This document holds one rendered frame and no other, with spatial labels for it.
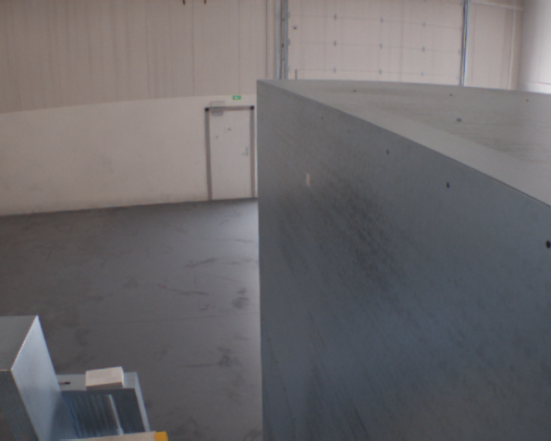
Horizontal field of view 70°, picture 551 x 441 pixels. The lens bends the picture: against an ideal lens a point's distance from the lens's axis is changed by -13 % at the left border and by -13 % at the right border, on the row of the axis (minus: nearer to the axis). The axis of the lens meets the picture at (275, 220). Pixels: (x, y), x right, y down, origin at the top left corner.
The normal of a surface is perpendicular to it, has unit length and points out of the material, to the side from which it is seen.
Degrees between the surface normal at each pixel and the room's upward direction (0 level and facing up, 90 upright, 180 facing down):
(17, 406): 90
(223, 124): 90
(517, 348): 90
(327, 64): 90
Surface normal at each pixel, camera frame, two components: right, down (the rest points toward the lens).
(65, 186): 0.18, 0.36
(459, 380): -0.98, 0.07
